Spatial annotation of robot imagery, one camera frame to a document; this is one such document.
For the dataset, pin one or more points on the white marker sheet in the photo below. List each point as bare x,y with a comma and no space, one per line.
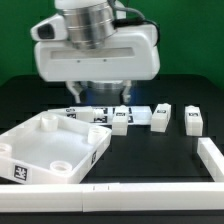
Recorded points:
138,115

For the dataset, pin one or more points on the white front fence bar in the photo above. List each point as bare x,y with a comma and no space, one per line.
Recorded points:
112,197

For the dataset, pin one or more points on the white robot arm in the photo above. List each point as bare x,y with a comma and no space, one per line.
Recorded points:
100,42

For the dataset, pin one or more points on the white right fence bar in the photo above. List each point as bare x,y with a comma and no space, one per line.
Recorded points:
212,158

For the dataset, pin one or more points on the white desk top tray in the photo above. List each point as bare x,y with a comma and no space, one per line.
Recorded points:
51,149

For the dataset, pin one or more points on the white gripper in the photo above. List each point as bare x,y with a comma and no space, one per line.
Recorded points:
130,53

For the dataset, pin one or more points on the white fence bar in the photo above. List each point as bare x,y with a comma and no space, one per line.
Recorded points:
212,158
112,197

